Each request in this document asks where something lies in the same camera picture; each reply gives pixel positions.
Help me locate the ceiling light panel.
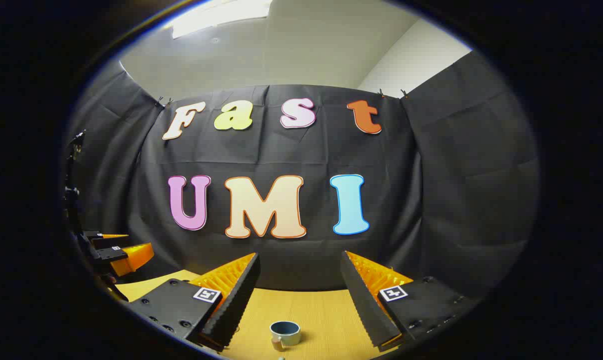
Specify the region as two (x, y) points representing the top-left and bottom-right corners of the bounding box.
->
(170, 0), (273, 40)

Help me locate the light blue cup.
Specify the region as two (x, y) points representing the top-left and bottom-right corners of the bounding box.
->
(269, 320), (302, 352)

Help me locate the black backdrop cloth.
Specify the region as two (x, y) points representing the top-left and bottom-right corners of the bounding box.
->
(64, 50), (540, 301)

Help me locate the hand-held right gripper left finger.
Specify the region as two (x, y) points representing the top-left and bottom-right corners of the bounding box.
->
(128, 252), (261, 352)

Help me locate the wooden desktop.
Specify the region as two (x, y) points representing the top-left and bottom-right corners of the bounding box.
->
(115, 270), (398, 360)

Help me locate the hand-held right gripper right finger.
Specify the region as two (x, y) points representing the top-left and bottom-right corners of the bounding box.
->
(339, 250), (480, 351)

